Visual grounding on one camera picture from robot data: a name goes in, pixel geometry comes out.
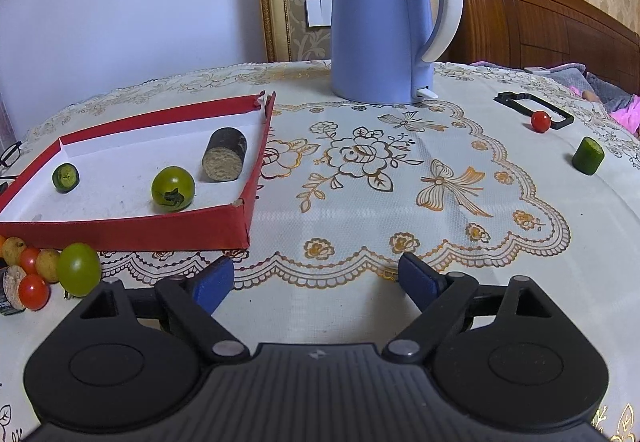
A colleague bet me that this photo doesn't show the pink cloth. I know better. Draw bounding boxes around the pink cloth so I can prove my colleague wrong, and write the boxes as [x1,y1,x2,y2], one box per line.
[607,95,640,138]

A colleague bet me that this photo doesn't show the dark eggplant piece, small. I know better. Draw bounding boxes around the dark eggplant piece, small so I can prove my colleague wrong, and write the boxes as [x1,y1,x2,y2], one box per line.
[201,127,248,184]

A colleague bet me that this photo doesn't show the dark eggplant piece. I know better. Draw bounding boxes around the dark eggplant piece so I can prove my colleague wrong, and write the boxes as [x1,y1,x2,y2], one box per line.
[0,265,27,315]
[201,127,248,184]

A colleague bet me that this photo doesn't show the grey blanket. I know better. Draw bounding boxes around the grey blanket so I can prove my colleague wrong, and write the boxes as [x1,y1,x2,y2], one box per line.
[545,62,640,110]

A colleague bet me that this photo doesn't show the green tomato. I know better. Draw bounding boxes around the green tomato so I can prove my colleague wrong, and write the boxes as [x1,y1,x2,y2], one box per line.
[56,243,102,298]
[151,165,196,213]

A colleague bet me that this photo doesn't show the brown wooden headboard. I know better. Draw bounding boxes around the brown wooden headboard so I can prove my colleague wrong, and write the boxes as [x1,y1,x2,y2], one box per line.
[440,0,640,96]

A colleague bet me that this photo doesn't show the small yellow fruit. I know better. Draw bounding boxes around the small yellow fruit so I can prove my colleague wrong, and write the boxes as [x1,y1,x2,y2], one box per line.
[1,236,27,274]

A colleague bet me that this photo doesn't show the black eyeglasses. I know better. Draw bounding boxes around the black eyeglasses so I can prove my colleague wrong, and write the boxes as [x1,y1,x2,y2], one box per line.
[0,141,23,180]

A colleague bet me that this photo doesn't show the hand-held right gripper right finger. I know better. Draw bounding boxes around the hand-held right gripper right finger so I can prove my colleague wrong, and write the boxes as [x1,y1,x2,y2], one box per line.
[384,252,556,365]

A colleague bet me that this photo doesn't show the green cucumber piece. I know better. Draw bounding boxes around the green cucumber piece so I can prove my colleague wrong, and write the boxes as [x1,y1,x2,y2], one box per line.
[52,163,81,194]
[572,136,605,174]

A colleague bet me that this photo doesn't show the blue electric kettle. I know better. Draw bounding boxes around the blue electric kettle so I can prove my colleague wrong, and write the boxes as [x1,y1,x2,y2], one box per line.
[330,0,465,106]

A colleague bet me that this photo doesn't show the brown kiwi fruit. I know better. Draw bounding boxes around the brown kiwi fruit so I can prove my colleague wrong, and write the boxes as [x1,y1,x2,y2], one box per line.
[35,249,62,284]

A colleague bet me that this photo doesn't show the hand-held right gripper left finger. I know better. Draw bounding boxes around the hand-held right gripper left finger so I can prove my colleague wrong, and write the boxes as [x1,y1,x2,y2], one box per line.
[75,256,251,364]

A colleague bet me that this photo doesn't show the white wall switch panel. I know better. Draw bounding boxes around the white wall switch panel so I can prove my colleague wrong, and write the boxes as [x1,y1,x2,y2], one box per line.
[305,0,335,28]

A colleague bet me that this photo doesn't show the red shallow cardboard box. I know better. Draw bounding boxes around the red shallow cardboard box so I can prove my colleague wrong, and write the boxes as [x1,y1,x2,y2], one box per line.
[0,91,277,252]

